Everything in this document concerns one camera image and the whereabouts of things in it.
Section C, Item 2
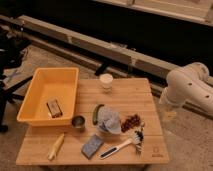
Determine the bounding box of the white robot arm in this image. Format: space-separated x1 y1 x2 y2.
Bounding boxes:
159 62 213 116

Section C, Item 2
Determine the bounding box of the white paper cup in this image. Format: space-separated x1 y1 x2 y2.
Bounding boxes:
99 74 113 90

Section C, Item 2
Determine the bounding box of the grey blue cap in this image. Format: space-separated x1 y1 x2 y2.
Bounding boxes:
97 106 121 134

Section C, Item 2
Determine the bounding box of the red grape bunch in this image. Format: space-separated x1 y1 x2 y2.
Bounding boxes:
121 114 141 133

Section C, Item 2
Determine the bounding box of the small metal cup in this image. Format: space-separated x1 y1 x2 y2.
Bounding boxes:
71 115 85 132

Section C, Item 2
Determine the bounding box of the yellow plastic bin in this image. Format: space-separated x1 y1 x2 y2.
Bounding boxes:
17 67 79 126

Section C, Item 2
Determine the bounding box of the brown block in bin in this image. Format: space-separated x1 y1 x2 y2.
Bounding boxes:
47 99 62 118

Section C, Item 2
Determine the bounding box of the white dish brush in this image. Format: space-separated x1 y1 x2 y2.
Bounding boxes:
100 122 145 160

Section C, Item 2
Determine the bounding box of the blue sponge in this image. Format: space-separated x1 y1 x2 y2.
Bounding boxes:
81 134 103 159

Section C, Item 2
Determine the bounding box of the black tripod stand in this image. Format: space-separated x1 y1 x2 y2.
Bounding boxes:
0 26 32 133

